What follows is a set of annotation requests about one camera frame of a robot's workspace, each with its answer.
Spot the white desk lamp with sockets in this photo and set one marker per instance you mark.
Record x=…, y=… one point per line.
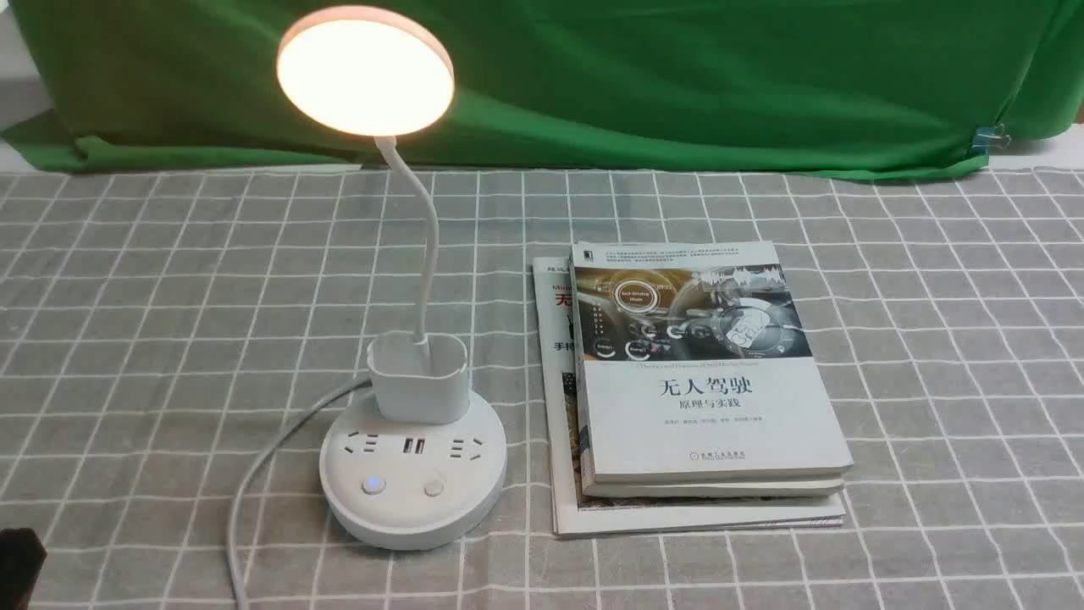
x=420, y=459

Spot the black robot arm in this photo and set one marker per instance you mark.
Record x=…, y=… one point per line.
x=22, y=558

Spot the white self-driving book top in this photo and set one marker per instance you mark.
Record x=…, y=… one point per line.
x=670, y=302

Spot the bottom thin white magazine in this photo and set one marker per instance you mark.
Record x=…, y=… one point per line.
x=577, y=515

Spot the green backdrop cloth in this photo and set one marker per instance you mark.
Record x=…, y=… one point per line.
x=850, y=89

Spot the grey checkered tablecloth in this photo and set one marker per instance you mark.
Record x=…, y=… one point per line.
x=158, y=329

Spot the blue binder clip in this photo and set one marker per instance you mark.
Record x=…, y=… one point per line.
x=989, y=139

